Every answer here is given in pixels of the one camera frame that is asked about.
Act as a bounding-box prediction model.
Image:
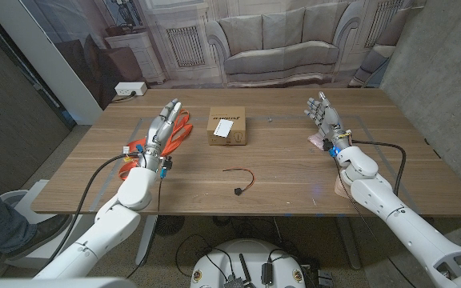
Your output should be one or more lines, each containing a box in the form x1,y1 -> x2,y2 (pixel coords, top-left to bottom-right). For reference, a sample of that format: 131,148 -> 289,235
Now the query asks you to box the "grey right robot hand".
303,91 -> 352,147

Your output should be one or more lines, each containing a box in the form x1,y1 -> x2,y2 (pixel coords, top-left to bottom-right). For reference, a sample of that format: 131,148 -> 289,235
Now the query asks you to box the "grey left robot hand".
145,98 -> 183,158

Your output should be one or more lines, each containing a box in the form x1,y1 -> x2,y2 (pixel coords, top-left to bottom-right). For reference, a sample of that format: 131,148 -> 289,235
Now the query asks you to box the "white card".
213,118 -> 235,138

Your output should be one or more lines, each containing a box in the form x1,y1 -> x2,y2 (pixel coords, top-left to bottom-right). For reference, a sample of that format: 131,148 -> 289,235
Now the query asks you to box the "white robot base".
190,238 -> 307,288

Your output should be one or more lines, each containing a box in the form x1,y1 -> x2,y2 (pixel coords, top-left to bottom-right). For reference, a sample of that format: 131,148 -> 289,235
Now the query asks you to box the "cardboard packing box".
206,106 -> 247,146

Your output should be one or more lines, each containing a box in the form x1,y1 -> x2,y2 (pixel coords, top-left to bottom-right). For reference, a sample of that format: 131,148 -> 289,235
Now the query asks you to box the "pink packet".
307,133 -> 327,151

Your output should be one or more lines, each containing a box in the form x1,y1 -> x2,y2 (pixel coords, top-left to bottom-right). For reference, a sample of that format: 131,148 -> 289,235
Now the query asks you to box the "white power strip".
114,82 -> 148,97

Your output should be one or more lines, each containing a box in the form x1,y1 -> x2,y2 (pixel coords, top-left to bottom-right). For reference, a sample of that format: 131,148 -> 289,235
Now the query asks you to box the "tan wooden block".
334,171 -> 354,199

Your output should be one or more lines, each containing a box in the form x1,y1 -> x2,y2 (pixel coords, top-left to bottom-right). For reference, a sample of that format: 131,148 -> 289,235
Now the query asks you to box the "black round floor disc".
154,215 -> 186,237

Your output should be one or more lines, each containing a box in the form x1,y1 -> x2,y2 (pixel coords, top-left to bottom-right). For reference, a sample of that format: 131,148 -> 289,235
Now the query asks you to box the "printed living room backdrop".
20,0 -> 427,109

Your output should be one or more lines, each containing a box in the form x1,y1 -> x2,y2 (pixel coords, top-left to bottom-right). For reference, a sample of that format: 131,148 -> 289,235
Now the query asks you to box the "grey table leg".
336,216 -> 363,270
135,215 -> 159,267

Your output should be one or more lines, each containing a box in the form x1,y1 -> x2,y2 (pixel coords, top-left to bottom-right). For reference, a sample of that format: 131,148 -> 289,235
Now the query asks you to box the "dark shoe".
0,214 -> 74,269

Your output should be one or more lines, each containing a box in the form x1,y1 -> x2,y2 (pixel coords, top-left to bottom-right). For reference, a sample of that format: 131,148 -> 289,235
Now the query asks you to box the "white floor stand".
0,178 -> 114,261

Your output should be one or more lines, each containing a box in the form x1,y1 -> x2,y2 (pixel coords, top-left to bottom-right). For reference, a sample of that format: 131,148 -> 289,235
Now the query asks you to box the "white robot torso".
0,277 -> 136,288

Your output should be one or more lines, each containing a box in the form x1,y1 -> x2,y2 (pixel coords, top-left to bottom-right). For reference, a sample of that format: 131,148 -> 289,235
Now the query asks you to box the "orange strap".
118,109 -> 194,181

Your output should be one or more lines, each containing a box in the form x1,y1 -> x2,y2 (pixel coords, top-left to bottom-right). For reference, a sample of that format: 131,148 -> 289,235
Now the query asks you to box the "black power strip cable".
111,90 -> 138,104

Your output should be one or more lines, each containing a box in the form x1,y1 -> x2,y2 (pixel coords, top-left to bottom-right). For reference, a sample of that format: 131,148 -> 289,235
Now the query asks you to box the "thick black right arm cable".
350,139 -> 407,197

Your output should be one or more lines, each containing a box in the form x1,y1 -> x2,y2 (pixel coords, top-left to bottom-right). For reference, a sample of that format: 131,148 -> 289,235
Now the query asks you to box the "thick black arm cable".
350,139 -> 407,197
44,153 -> 142,273

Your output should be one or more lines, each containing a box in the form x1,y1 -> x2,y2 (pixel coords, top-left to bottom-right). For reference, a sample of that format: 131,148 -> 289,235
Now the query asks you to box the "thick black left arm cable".
44,153 -> 142,273

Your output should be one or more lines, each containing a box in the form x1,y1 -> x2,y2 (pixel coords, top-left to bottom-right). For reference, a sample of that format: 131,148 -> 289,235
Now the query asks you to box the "grey perforated wall panel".
0,7 -> 75,193

